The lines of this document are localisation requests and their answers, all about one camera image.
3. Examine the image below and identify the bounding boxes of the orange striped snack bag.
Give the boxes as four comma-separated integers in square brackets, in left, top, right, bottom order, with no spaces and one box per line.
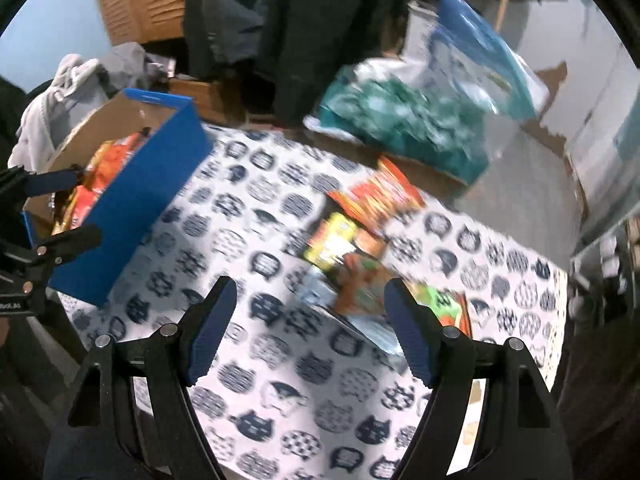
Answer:
[328,157,424,234]

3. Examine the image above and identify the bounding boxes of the brown cardboard box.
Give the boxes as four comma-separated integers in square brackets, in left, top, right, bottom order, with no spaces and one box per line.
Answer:
[168,78,247,127]

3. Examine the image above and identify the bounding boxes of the orange green seaweed cracker bag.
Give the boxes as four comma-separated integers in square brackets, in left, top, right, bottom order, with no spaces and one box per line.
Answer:
[331,252,472,337]

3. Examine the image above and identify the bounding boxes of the white fleece blanket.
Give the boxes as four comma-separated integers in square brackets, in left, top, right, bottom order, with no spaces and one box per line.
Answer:
[8,53,108,172]

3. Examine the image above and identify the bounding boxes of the dark hanging jackets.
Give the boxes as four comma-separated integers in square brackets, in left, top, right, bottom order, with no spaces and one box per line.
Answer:
[182,0,406,126]

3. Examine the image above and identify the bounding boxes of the blue cardboard box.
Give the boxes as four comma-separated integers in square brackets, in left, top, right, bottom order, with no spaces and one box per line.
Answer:
[43,89,213,306]

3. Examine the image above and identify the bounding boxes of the black yellow snack bag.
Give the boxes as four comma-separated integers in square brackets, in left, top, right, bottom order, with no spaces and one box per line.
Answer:
[303,211,387,281]

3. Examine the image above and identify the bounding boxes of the blue ziplock bag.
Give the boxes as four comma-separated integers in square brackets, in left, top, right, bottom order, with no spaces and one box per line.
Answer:
[428,0,549,122]

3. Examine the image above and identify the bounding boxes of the cat pattern tablecloth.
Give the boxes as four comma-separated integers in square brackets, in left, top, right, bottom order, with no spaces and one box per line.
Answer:
[61,127,567,479]

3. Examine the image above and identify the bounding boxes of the orange chip bag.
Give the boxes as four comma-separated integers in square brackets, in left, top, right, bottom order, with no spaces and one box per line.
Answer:
[51,127,151,235]

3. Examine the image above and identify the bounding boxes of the green plastic bag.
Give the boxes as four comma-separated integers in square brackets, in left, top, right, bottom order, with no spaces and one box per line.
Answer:
[302,56,494,187]

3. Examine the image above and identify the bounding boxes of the grey clothing pile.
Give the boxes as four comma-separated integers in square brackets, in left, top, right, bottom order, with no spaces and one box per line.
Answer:
[100,42,177,96]

